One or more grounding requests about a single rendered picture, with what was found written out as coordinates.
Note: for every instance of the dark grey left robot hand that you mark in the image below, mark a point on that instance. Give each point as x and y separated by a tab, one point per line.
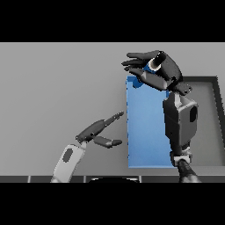
93	130

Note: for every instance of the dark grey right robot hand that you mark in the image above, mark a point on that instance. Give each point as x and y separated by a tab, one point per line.
168	68

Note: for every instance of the blue pipe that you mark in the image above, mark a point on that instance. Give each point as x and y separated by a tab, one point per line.
153	64

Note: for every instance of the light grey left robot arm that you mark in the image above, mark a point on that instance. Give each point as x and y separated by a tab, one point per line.
67	161

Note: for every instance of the blue bin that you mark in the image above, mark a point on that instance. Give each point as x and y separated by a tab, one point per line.
146	129

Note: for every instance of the dark grey bin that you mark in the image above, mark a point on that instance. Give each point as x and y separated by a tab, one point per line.
208	123

